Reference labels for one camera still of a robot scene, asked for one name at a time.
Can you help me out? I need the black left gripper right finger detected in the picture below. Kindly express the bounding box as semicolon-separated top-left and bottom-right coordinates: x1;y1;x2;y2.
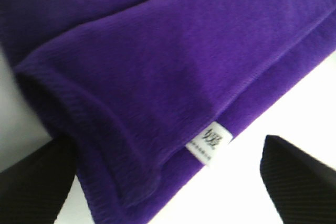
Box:
260;135;335;223

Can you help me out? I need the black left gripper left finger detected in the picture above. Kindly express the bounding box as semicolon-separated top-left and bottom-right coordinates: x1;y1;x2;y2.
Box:
1;136;76;223

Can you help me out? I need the purple towel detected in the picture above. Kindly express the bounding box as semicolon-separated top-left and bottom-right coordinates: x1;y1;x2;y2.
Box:
1;0;335;223

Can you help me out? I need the white towel label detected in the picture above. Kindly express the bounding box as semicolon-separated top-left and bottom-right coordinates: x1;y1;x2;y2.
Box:
185;122;233;167

